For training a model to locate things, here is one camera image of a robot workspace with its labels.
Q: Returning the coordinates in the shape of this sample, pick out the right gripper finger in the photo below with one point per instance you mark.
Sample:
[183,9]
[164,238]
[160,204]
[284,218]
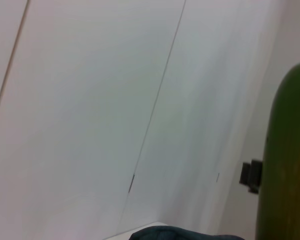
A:
[251,176]

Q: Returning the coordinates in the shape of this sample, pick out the green cucumber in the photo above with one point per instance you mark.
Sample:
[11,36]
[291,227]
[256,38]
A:
[287,150]

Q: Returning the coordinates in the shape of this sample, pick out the dark teal fabric bag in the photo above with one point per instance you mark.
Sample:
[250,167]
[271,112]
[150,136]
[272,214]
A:
[185,233]

